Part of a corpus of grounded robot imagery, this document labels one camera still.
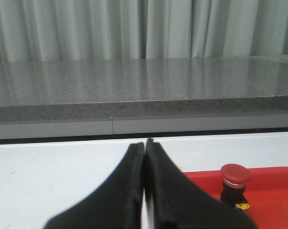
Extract grey granite counter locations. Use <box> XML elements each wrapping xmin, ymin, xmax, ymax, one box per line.
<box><xmin>0</xmin><ymin>55</ymin><xmax>288</xmax><ymax>140</ymax></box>

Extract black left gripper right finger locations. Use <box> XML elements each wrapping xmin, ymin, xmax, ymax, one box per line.
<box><xmin>144</xmin><ymin>138</ymin><xmax>256</xmax><ymax>229</ymax></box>

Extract red plastic tray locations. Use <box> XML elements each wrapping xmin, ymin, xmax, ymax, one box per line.
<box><xmin>185</xmin><ymin>167</ymin><xmax>288</xmax><ymax>229</ymax></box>

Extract grey pleated curtain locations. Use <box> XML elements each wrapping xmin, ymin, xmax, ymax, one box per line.
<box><xmin>0</xmin><ymin>0</ymin><xmax>288</xmax><ymax>62</ymax></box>

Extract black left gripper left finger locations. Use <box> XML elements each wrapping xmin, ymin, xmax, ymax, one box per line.
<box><xmin>45</xmin><ymin>143</ymin><xmax>144</xmax><ymax>229</ymax></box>

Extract red mushroom push button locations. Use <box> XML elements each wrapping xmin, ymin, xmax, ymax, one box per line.
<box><xmin>220</xmin><ymin>164</ymin><xmax>251</xmax><ymax>211</ymax></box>

